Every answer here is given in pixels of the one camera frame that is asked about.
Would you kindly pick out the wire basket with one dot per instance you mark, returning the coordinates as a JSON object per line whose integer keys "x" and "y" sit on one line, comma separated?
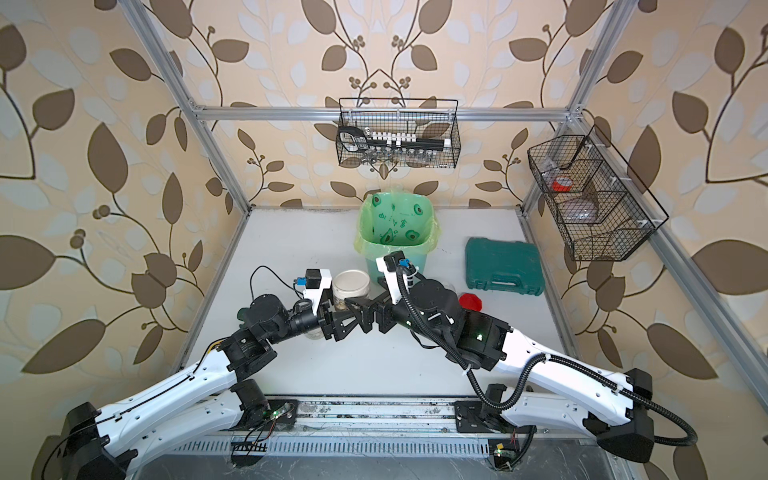
{"x": 610, "y": 211}
{"x": 398, "y": 131}

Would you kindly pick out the right wire basket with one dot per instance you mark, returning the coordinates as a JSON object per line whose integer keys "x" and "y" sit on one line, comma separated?
{"x": 610, "y": 211}

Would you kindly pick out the green plastic tool case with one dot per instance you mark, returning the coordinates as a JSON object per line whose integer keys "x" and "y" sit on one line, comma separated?
{"x": 507, "y": 266}

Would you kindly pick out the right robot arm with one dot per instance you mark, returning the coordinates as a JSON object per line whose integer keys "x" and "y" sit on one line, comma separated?
{"x": 517, "y": 380}

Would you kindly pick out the red jar lid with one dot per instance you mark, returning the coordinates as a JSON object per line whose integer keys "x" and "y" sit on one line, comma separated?
{"x": 471, "y": 302}

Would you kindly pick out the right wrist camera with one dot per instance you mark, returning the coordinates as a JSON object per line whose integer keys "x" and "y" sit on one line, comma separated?
{"x": 398, "y": 272}

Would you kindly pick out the green plastic trash bin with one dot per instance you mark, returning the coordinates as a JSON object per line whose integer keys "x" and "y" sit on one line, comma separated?
{"x": 390, "y": 252}

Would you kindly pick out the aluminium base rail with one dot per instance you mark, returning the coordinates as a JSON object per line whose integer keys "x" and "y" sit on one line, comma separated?
{"x": 431, "y": 416}

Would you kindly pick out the back wire basket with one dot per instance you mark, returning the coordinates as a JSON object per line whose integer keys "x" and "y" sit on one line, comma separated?
{"x": 398, "y": 131}

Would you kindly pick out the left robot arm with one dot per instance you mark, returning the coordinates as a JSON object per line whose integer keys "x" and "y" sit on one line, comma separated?
{"x": 216, "y": 393}

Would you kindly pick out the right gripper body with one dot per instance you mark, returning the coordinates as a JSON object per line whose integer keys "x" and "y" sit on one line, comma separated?
{"x": 393, "y": 312}

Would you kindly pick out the red object in basket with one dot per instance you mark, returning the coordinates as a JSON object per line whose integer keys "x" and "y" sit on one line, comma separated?
{"x": 562, "y": 184}

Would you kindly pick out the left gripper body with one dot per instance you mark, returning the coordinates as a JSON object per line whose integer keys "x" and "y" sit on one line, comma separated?
{"x": 327, "y": 321}

